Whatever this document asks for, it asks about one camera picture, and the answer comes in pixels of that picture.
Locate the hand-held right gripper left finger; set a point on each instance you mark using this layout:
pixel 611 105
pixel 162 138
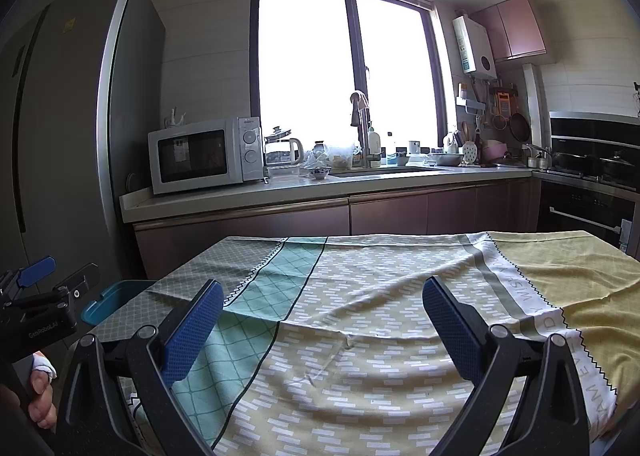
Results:
pixel 192 331

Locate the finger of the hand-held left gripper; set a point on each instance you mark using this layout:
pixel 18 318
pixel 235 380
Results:
pixel 37 270
pixel 80 278

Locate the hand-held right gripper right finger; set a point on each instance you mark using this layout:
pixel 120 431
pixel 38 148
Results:
pixel 450 326

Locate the teal plastic bin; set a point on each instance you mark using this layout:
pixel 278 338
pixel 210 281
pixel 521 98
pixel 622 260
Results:
pixel 117 298

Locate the person's left hand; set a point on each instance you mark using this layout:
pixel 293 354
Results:
pixel 41 396

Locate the patchwork printed tablecloth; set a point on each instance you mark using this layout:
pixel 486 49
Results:
pixel 375 311

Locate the brown base cabinets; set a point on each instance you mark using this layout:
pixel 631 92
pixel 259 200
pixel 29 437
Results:
pixel 250 231

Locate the grey refrigerator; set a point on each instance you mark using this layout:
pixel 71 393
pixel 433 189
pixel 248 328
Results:
pixel 65 136

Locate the white kitchen countertop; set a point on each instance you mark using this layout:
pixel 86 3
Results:
pixel 225 196

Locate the white microwave oven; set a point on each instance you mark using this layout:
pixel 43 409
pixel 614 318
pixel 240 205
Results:
pixel 190 156

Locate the kitchen sink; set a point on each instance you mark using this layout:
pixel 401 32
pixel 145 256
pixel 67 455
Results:
pixel 390 171

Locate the black built-in oven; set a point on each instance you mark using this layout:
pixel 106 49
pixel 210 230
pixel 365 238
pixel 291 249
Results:
pixel 585 221

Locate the white perforated utensil holder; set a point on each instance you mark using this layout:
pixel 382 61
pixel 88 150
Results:
pixel 470 151

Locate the pink bowl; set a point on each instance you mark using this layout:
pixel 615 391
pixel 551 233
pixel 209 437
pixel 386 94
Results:
pixel 492 152

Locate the white mug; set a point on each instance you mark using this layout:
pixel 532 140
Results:
pixel 413 148

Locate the clear glass bowl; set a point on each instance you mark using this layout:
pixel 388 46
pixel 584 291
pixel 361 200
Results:
pixel 282 172

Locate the small white ornament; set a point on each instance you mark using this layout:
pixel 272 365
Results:
pixel 177 118

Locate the glass jug with lid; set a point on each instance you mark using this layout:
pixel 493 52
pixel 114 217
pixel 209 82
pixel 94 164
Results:
pixel 276 151

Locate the white soap bottle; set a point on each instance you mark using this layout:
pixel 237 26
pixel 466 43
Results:
pixel 374 142

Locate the steel kitchen faucet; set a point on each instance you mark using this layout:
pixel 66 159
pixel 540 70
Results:
pixel 364 146

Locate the clear plastic bag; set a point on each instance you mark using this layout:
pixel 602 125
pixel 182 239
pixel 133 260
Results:
pixel 342 156

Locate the small patterned bowl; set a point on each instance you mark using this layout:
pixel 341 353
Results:
pixel 318 173

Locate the black wok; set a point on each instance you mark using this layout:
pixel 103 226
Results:
pixel 575 163

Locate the hanging black frying pan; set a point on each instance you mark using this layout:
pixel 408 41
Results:
pixel 519 127

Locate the hanging metal strainer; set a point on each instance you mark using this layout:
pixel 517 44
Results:
pixel 500 121

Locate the orange hanging grater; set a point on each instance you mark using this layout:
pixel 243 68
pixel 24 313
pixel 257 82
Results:
pixel 503 103

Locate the black cooking pot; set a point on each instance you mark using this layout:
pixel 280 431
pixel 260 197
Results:
pixel 620 168

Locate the black range hood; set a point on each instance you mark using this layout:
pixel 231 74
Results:
pixel 595 133

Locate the white water heater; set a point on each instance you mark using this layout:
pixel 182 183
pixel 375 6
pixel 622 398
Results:
pixel 472 46

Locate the dark framed window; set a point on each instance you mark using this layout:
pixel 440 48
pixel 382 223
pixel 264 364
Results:
pixel 300 61

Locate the white wall shelf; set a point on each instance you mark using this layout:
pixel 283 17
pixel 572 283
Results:
pixel 469 103

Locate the pink wall cabinet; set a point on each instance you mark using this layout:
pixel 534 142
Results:
pixel 520 28

